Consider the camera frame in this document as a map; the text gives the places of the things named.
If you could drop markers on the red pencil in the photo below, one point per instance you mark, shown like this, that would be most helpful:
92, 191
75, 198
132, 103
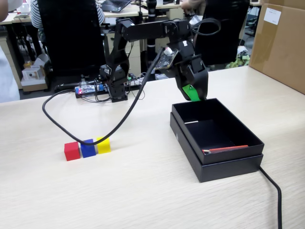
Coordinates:
228, 149

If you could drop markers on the black box lid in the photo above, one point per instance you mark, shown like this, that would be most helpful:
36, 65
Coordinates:
228, 170

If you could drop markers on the controller circuit board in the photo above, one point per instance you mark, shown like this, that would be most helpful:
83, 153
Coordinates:
88, 89

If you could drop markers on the black cardboard box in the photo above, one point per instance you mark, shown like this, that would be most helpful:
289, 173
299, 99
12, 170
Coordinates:
238, 124

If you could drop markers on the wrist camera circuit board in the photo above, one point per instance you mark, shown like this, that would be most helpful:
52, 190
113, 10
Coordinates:
166, 60

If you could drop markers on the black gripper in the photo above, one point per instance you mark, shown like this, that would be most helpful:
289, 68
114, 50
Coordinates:
187, 59

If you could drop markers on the red wooden cube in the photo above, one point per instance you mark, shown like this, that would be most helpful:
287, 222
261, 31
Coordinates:
72, 152

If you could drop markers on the black pole with white bands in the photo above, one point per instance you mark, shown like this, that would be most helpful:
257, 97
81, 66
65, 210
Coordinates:
150, 53

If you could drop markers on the light wooden desk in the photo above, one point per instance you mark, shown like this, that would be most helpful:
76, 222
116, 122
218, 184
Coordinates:
133, 10

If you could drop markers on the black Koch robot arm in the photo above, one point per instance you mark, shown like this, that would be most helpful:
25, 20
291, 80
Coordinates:
147, 29

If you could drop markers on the white paper strip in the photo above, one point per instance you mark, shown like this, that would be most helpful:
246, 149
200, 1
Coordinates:
191, 122

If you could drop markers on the person in striped shirt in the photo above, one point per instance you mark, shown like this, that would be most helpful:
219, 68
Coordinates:
35, 14

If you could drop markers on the wide black office chair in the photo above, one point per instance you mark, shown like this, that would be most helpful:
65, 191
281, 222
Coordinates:
71, 35

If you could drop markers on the black laptop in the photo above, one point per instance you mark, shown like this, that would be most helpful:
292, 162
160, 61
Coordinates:
114, 4

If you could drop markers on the white cardboard box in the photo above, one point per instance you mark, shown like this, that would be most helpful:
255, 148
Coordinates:
33, 75

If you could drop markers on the beige drawer cabinet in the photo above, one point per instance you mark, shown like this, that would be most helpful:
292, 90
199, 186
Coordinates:
176, 15
7, 47
135, 55

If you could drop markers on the green wooden cube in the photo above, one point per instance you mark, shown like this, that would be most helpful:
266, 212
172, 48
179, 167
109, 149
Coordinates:
191, 94

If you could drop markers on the yellow wooden cube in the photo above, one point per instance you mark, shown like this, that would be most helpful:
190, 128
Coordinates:
103, 148

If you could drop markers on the large brown cardboard box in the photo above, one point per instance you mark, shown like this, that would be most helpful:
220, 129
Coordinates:
278, 47

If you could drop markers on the blue wooden cube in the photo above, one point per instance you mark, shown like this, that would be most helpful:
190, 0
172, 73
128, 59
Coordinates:
88, 150

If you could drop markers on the seated person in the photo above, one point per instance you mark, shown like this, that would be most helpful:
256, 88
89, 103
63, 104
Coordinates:
188, 4

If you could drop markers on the glossy black office chair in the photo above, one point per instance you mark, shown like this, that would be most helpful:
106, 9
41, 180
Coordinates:
226, 40

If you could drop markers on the green toy pile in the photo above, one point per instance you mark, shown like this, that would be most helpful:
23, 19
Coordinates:
238, 63

